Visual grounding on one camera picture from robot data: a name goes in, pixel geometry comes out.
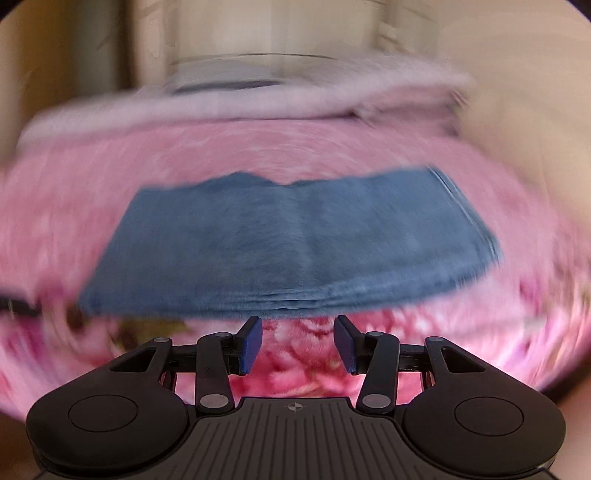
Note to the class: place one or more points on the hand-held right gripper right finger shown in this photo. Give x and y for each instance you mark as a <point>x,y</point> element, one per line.
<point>344,346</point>

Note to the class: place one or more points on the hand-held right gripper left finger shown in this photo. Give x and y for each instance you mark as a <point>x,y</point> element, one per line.
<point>253,346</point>

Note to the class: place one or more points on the blue denim jeans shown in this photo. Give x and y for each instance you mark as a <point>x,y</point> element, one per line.
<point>286,244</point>

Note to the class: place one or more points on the pink fluffy blanket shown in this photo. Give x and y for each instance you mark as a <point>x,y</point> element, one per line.
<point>138,147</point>

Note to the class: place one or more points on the lilac ribbed duvet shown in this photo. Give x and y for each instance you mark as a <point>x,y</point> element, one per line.
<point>277,104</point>

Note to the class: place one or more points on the grey pillow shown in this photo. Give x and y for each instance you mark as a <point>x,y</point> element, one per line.
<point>217,74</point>

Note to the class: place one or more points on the beige padded headboard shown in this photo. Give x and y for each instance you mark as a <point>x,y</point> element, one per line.
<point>531,92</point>

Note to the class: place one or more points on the white wardrobe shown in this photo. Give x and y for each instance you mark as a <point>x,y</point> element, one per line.
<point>277,27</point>

